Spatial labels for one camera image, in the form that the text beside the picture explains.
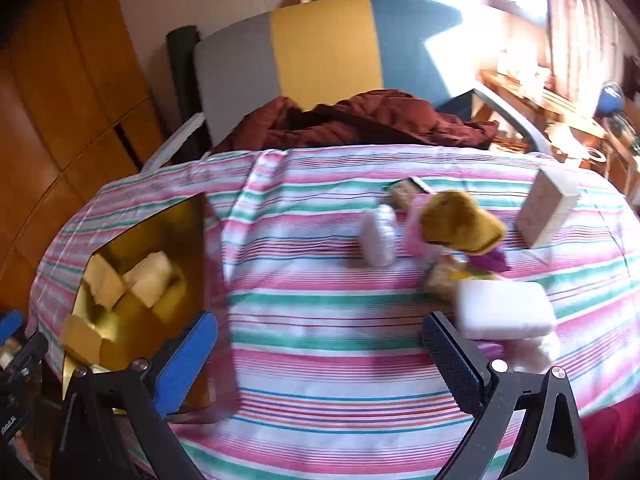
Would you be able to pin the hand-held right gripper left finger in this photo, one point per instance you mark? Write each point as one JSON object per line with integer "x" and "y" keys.
{"x": 185, "y": 360}

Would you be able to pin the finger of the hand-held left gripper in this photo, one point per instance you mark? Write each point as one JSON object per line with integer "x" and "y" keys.
{"x": 32, "y": 352}
{"x": 10, "y": 322}

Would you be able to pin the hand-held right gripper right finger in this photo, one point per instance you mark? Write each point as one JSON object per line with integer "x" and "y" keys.
{"x": 452, "y": 360}

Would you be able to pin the yellow green packet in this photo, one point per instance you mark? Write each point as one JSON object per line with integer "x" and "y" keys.
{"x": 445, "y": 275}

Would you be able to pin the clear plastic bag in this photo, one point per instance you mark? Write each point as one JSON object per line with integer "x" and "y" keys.
{"x": 540, "y": 352}

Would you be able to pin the gold mirror tray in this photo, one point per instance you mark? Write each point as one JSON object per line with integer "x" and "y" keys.
{"x": 150, "y": 230}

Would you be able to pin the yellow towel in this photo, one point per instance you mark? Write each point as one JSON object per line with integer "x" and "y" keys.
{"x": 460, "y": 220}

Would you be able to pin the pink plastic cup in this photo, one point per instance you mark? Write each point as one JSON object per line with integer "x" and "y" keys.
{"x": 377, "y": 232}

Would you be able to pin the beige carton box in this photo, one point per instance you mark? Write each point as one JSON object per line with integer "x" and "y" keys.
{"x": 545, "y": 205}

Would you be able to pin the yellow sponge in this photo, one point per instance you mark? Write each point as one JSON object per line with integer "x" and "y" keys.
{"x": 82, "y": 342}
{"x": 150, "y": 275}
{"x": 102, "y": 282}

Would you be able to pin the small purple packet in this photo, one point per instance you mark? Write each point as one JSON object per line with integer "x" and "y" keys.
{"x": 487, "y": 260}

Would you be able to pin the silver roll packet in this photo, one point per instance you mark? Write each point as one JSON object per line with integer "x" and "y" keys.
{"x": 407, "y": 192}

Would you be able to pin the red bedding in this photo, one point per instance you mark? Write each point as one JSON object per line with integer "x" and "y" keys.
{"x": 615, "y": 440}

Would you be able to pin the wooden wardrobe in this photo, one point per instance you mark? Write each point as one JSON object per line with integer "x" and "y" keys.
{"x": 65, "y": 85}

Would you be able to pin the dark red blanket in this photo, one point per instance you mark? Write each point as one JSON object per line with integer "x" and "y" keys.
{"x": 360, "y": 125}

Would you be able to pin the wooden side desk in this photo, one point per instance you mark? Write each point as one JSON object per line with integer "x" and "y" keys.
{"x": 550, "y": 105}

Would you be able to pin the blue cap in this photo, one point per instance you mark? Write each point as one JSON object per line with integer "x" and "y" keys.
{"x": 610, "y": 100}

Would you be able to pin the white container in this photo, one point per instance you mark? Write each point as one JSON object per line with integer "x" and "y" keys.
{"x": 520, "y": 62}

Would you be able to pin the grey yellow blue chair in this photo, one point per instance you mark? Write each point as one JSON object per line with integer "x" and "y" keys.
{"x": 325, "y": 50}

